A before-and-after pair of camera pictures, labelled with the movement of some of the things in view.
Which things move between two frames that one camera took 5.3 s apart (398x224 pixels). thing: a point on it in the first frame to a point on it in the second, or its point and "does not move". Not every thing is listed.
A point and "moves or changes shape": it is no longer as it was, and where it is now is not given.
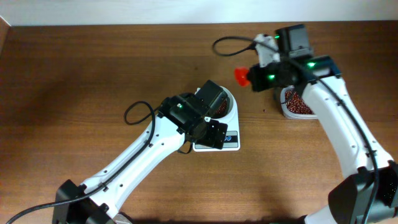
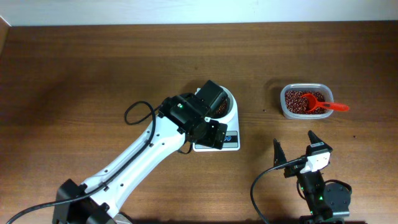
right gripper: [252, 76] to [280, 157]
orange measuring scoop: [240, 74] moves or changes shape
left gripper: [211, 140] does not move
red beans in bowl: [222, 108] does not move
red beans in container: [295, 104] does not move
